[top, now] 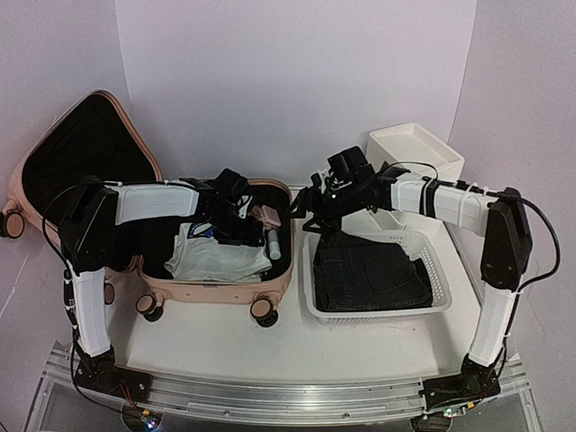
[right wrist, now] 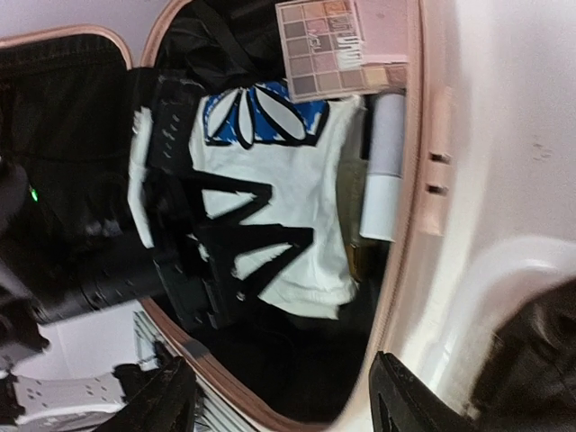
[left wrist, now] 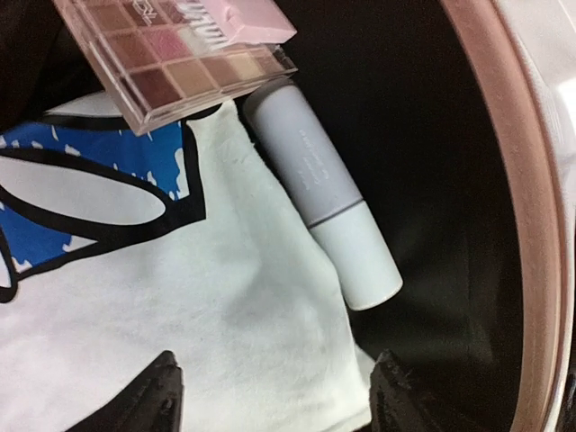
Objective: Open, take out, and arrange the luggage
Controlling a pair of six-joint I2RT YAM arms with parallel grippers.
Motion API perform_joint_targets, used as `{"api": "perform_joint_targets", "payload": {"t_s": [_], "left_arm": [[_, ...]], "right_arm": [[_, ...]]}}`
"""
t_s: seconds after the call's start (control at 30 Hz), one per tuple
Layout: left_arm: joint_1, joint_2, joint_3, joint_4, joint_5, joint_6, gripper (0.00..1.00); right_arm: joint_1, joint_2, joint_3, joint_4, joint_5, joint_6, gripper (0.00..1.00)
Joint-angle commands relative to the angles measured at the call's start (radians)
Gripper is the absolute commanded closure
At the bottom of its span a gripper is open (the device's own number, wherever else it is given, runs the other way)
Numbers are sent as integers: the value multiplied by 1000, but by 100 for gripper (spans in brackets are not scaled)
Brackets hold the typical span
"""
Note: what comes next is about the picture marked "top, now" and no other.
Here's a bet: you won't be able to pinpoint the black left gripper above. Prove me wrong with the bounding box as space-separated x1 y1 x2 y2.
205 206 266 248

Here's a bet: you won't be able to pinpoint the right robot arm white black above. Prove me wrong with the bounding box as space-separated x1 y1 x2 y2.
290 166 533 402

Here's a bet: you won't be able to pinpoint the pink eyeshadow palette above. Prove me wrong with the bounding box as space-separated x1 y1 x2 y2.
250 205 282 230

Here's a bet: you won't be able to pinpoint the white three-drawer storage cabinet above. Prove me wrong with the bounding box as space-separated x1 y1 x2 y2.
365 122 465 234

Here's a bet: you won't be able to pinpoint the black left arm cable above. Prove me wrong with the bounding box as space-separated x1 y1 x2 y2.
69 350 136 415

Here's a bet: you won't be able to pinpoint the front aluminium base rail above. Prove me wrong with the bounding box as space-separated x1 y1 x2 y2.
24 342 532 431

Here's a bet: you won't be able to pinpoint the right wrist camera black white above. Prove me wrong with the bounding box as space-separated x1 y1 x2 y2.
310 146 375 189

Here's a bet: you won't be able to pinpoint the pink hard-shell suitcase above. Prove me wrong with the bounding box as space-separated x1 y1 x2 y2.
1 91 293 327

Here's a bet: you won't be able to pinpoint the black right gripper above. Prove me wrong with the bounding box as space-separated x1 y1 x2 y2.
283 182 363 236

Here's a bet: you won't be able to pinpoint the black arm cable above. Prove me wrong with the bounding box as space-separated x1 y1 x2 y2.
69 350 136 415
382 161 563 293

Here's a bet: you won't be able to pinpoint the white perforated plastic basket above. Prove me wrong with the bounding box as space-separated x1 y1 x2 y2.
301 230 452 325

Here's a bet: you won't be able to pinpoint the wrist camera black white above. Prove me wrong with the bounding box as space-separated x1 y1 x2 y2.
310 146 375 189
211 168 253 219

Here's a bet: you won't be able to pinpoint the dark denim jeans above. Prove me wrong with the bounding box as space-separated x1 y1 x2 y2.
312 231 433 313

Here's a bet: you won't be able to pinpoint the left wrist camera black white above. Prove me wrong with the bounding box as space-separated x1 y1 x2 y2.
211 168 253 219

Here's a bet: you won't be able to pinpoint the white garment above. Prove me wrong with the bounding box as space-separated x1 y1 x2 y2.
164 223 273 283

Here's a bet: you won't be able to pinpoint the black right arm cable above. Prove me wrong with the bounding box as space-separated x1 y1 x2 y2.
382 161 563 293

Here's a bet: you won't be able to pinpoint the small white tube bottle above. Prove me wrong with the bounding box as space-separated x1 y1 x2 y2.
266 229 282 261

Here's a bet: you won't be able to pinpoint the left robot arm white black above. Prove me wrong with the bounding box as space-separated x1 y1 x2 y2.
58 177 265 396

